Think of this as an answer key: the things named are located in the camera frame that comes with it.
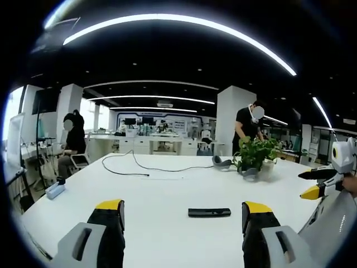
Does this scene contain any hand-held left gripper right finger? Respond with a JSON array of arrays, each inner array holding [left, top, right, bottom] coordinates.
[[241, 201, 317, 268]]

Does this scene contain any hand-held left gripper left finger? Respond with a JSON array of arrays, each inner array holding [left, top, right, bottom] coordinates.
[[50, 199, 126, 268]]

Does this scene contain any black remote control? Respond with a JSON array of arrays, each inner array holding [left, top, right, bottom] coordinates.
[[188, 207, 232, 218]]

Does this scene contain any person's right hand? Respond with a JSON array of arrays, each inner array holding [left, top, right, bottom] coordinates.
[[341, 176, 357, 198]]

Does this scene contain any green potted plant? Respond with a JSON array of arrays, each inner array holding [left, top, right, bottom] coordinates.
[[233, 136, 281, 181]]

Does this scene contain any white tissue box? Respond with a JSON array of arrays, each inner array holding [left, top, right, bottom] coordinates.
[[45, 183, 67, 200]]

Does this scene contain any white office chair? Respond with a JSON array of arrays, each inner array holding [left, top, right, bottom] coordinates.
[[69, 133, 91, 171]]

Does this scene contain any white workbench row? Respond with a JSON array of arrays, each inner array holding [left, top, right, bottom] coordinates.
[[86, 133, 200, 156]]

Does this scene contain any white whiteboard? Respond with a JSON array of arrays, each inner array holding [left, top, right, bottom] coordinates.
[[6, 113, 26, 168]]

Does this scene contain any black monitor screen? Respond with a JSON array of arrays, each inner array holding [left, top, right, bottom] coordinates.
[[31, 88, 61, 115]]

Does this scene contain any black cable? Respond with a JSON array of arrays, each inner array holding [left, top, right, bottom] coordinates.
[[102, 150, 215, 178]]

